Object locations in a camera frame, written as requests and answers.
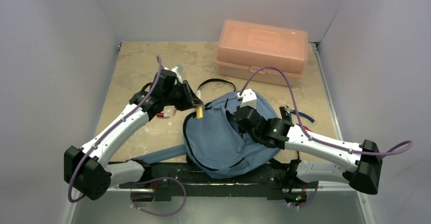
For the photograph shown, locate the blue student backpack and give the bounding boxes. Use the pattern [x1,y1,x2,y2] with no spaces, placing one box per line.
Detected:
[137,91,289,179]

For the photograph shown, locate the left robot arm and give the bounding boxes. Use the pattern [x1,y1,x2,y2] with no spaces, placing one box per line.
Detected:
[64,66,203,203]

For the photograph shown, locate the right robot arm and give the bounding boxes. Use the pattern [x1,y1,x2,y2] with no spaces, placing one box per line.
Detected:
[233,106,383,195]

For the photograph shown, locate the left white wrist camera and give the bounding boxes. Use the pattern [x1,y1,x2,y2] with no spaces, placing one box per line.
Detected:
[163,65,183,83]

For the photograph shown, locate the yellow highlighter pen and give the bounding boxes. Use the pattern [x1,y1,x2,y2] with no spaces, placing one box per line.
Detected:
[196,106,204,119]

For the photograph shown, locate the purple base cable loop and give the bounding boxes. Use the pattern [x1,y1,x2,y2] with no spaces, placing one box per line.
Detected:
[130,177,188,217]

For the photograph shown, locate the pink plastic storage box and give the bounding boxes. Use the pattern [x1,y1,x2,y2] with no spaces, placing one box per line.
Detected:
[215,20,309,85]

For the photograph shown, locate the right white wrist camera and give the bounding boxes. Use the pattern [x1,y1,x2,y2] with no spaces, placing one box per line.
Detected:
[236,89,257,109]

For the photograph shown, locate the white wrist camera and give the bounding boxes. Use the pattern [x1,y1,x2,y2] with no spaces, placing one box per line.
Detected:
[163,65,183,83]
[236,89,257,109]

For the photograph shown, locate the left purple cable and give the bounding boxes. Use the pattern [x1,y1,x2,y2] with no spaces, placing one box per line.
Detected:
[67,55,164,204]

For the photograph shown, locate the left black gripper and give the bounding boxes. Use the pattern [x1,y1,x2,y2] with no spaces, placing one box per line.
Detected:
[164,80,203,111]

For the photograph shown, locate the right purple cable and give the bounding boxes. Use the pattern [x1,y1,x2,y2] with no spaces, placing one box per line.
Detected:
[239,67,414,157]

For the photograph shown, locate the blue handled pliers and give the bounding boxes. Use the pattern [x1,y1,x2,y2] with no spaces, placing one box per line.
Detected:
[280,105,316,124]

